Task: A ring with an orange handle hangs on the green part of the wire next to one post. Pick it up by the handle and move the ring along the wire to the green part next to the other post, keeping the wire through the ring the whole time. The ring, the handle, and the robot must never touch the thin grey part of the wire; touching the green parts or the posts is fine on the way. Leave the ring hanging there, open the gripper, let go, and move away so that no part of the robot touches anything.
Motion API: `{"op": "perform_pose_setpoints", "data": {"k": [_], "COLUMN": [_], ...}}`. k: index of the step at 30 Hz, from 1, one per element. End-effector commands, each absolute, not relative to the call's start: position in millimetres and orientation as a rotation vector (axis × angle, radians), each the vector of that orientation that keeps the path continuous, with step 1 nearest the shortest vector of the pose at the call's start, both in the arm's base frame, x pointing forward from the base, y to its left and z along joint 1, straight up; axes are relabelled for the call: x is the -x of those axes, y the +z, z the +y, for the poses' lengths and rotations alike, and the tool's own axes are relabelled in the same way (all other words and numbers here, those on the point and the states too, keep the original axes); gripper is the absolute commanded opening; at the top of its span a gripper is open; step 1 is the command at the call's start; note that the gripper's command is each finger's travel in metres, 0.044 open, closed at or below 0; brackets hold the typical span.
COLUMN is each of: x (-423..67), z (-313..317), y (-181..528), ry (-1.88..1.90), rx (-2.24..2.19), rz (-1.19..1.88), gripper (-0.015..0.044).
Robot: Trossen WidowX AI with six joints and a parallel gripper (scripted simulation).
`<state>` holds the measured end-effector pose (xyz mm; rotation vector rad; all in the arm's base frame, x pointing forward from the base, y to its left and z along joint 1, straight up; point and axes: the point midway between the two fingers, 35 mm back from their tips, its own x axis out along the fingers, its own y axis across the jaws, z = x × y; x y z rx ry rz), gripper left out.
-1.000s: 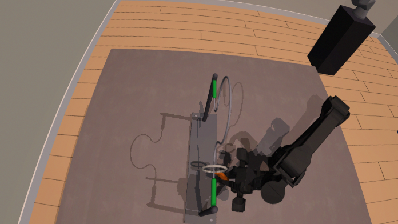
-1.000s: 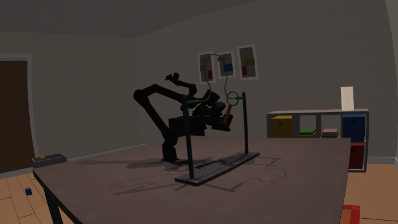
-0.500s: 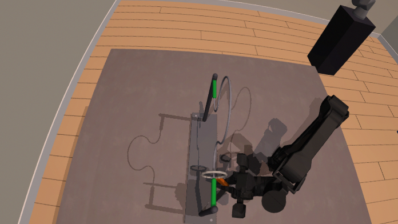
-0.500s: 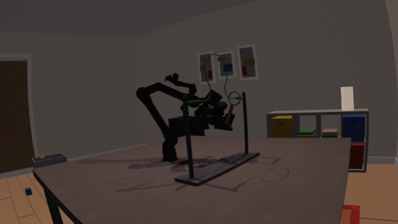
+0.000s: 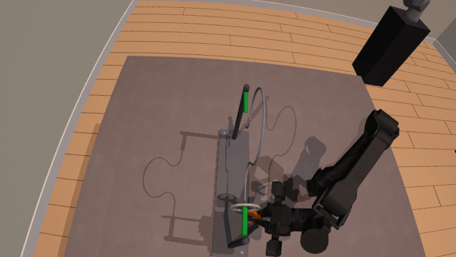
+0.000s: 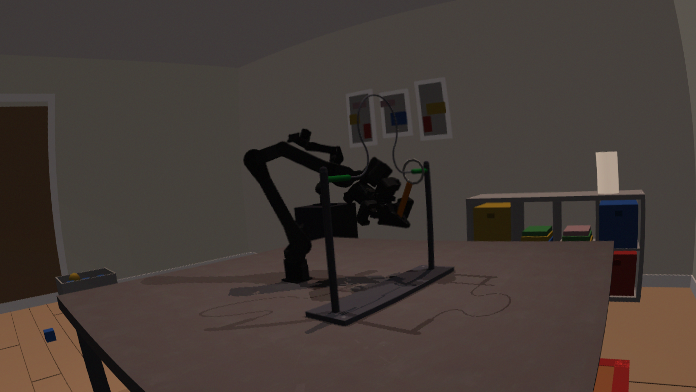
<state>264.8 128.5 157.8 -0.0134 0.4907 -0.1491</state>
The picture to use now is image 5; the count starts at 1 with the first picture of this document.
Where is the beige hoop with orange handle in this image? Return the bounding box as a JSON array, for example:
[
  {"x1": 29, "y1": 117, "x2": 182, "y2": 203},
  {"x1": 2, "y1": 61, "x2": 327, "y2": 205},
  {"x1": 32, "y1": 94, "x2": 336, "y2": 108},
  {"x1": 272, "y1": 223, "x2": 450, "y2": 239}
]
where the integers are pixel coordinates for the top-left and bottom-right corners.
[{"x1": 229, "y1": 203, "x2": 263, "y2": 220}]

